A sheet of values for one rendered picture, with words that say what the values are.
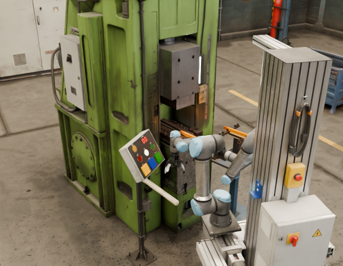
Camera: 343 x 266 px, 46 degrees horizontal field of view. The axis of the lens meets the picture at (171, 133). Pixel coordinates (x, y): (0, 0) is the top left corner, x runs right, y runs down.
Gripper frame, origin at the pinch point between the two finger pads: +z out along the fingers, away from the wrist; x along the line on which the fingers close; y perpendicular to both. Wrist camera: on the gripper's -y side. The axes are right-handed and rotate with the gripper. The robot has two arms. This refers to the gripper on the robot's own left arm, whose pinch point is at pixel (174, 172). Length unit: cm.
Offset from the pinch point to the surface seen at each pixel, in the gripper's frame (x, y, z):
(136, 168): -29.5, 6.0, -11.1
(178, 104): 13, -41, -38
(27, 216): -129, -97, 93
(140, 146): -24.5, -8.0, -21.4
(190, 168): 25, -40, 25
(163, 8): 5, -54, -113
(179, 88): 14, -42, -51
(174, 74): 10, -40, -64
